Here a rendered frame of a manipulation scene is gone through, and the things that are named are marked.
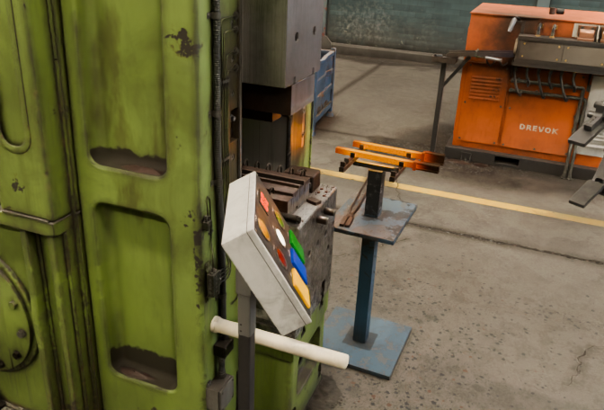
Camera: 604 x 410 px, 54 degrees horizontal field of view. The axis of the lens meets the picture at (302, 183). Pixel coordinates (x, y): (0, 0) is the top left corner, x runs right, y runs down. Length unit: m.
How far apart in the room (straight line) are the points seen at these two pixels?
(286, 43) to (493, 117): 3.79
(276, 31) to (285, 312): 0.80
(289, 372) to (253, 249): 1.03
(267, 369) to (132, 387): 0.48
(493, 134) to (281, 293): 4.21
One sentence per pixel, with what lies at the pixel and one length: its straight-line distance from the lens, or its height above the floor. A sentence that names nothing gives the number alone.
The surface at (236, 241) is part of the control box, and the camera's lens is 1.30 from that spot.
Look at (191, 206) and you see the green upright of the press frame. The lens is 1.72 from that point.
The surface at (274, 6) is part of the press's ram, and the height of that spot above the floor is 1.59.
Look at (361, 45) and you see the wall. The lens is 9.73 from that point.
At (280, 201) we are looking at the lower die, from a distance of 1.95.
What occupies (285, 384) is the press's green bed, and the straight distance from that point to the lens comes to 2.31.
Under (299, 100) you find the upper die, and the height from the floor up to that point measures 1.30.
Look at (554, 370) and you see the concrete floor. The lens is 3.07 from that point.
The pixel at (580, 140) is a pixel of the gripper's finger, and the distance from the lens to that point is 1.11.
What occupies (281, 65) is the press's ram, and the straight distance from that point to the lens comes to 1.76.
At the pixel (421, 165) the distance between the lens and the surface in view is 2.46.
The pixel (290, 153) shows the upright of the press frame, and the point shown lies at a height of 1.01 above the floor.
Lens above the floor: 1.79
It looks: 23 degrees down
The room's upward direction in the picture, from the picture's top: 3 degrees clockwise
